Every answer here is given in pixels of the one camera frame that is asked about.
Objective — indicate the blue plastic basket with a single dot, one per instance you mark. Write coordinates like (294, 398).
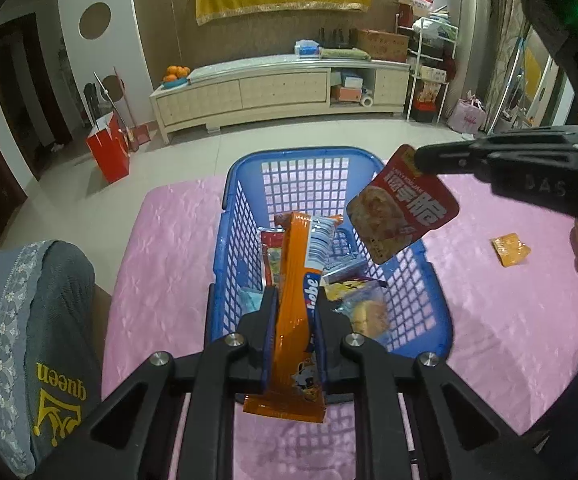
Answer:
(249, 185)

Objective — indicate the orange box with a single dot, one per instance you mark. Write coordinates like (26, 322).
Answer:
(346, 93)

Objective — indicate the yellow orange snack packet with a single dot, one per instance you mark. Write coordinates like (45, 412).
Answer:
(510, 249)

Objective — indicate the white tape roll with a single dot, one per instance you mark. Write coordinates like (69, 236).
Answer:
(367, 101)

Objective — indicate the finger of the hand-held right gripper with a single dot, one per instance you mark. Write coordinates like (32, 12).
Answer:
(449, 157)

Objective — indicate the bread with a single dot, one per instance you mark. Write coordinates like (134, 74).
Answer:
(369, 315)

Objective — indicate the green folded cloth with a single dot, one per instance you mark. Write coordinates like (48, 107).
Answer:
(344, 53)

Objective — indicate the brown cardboard box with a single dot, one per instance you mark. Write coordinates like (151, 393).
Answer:
(381, 44)

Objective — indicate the pink bag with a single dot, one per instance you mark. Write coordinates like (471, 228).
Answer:
(465, 116)

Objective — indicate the red white box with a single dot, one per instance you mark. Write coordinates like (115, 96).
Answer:
(419, 4)

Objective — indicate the white metal rack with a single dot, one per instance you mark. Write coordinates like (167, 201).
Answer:
(421, 60)

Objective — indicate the blue grey biscuit roll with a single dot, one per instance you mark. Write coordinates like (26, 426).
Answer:
(344, 265)

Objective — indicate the pile of oranges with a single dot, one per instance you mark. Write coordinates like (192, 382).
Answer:
(175, 72)

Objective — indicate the red paper bag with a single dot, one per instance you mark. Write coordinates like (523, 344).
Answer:
(109, 152)

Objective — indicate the blue box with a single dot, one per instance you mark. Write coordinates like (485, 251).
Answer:
(306, 48)

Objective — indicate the red orange snack packet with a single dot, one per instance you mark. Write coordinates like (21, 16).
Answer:
(394, 215)

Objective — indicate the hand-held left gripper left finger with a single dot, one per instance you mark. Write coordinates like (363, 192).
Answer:
(269, 320)

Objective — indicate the grey chair cushion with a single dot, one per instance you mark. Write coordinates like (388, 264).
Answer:
(44, 310)

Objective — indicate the teal box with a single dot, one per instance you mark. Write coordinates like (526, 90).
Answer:
(352, 80)

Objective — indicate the cream TV cabinet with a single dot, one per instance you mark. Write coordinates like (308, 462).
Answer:
(279, 92)

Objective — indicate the red printed box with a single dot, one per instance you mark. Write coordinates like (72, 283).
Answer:
(429, 94)

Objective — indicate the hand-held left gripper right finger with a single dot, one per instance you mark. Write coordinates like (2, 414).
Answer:
(322, 330)

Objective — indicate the pink tablecloth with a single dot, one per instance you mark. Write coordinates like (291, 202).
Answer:
(169, 260)

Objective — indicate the light blue snack packet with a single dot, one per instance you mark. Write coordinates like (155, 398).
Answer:
(250, 300)

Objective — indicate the yellow printed packet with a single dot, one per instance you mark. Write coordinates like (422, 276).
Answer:
(351, 286)

